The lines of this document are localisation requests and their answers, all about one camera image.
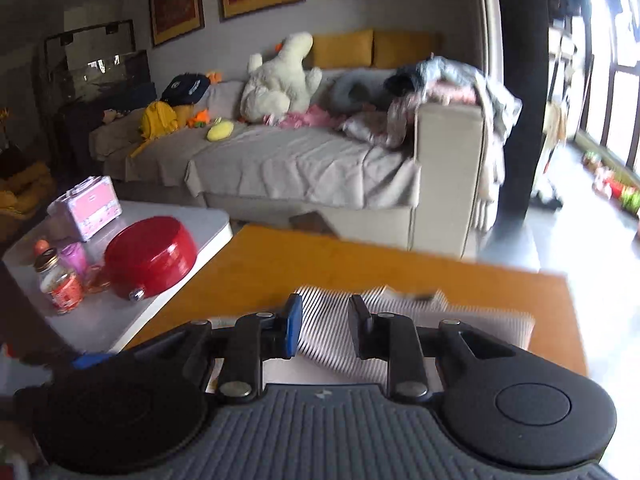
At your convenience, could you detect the brown ribbed sweater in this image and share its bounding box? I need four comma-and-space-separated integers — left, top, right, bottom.
209, 284, 537, 386

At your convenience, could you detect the pile of clothes on armrest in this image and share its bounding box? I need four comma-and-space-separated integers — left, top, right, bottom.
384, 55, 523, 134

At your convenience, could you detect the red round pot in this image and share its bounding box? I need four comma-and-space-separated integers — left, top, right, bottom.
103, 216, 198, 301

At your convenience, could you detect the beige sofa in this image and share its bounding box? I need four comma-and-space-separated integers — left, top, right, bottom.
88, 80, 484, 257

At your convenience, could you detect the white side table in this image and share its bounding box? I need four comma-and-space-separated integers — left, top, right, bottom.
1, 200, 232, 353

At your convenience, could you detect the glass jar red label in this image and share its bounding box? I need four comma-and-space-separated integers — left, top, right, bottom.
34, 248, 84, 314

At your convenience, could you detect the yellow small plush toy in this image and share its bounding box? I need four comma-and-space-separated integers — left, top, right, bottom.
206, 118, 234, 142

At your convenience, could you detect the pink cosmetic case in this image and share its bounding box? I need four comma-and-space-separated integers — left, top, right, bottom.
47, 176, 122, 242

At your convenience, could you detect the pink cloth on sofa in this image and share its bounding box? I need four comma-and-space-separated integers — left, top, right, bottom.
262, 105, 346, 130

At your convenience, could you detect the yellow backpack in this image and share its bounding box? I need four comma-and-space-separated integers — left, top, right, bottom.
130, 101, 179, 158

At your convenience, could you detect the cream plush duck toy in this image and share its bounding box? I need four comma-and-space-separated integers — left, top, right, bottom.
240, 32, 322, 124

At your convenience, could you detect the grey neck pillow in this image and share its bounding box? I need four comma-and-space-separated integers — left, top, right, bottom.
326, 68, 394, 115

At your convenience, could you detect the black cap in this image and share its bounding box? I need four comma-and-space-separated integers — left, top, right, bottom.
160, 73, 210, 107

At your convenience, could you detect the yellow cushion right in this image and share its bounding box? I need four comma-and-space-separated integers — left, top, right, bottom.
372, 30, 444, 70

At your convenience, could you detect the yellow cushion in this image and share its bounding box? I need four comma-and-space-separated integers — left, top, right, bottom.
310, 29, 373, 70
372, 30, 444, 70

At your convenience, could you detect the yellow cushion left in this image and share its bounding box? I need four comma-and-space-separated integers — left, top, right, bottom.
310, 29, 373, 70

